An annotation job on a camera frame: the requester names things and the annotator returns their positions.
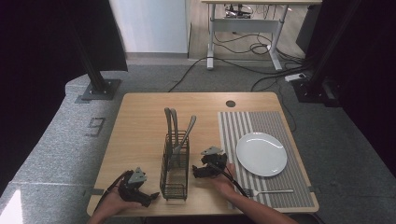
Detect person's right hand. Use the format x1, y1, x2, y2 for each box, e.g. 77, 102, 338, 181
210, 162, 238, 201

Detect black wire cutlery holder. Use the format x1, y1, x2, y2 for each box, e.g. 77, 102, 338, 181
159, 132, 191, 202

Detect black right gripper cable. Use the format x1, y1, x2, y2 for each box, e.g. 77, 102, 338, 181
208, 161, 249, 198

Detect device under desk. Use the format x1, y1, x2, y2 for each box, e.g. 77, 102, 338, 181
224, 3, 254, 19

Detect grey striped placemat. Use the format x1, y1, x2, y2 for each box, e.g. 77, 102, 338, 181
217, 110, 317, 210

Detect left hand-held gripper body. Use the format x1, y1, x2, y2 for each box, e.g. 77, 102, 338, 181
118, 167, 149, 203

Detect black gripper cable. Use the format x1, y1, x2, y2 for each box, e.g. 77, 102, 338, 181
93, 170, 134, 213
208, 161, 249, 198

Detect white desk frame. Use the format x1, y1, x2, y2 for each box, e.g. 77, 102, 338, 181
200, 0, 323, 71

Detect black metal stand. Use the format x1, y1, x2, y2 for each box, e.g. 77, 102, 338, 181
62, 0, 122, 102
291, 0, 363, 108

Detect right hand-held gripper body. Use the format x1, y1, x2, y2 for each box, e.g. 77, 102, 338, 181
200, 146, 229, 177

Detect metal spoon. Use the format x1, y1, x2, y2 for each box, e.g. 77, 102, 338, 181
172, 115, 198, 156

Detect white panel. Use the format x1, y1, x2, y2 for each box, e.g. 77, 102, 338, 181
108, 0, 190, 54

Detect white plate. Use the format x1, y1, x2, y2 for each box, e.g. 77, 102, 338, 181
235, 132, 289, 178

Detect metal fork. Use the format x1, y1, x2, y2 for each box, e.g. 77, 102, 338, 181
243, 188, 294, 198

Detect person's left hand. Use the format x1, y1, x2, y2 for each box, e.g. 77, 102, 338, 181
98, 186, 143, 217

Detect metal cutlery piece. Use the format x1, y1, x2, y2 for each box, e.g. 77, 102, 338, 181
163, 106, 174, 158
170, 107, 180, 147

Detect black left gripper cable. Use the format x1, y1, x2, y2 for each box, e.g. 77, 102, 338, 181
93, 170, 134, 213

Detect white power strip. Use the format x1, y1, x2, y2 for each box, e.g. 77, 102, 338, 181
284, 72, 308, 83

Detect black floor cables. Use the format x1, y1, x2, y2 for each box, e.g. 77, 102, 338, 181
167, 30, 314, 133

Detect dark curtain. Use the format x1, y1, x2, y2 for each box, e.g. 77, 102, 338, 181
0, 0, 129, 195
295, 0, 396, 179

